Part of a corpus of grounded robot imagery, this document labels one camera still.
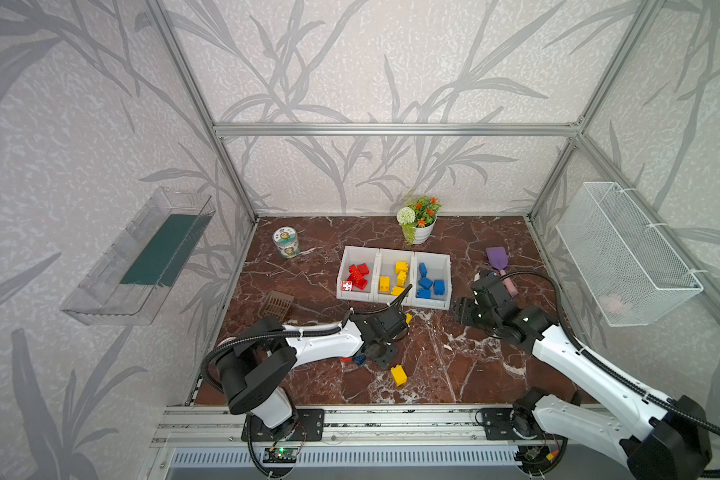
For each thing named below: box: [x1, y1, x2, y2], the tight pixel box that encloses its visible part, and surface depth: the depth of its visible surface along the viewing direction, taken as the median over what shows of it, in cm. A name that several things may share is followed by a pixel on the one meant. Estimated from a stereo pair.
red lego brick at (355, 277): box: [348, 264, 368, 287], surface depth 100 cm
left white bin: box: [336, 246, 381, 302], surface depth 100 cm
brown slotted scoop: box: [259, 290, 294, 321], surface depth 98 cm
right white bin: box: [411, 251, 452, 311], surface depth 101 cm
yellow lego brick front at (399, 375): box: [390, 364, 408, 386], surface depth 82 cm
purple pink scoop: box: [486, 246, 519, 296], surface depth 110 cm
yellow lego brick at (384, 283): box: [379, 276, 391, 292], surface depth 100 cm
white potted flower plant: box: [396, 196, 442, 246], surface depth 104 cm
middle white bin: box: [373, 248, 417, 306], surface depth 101 cm
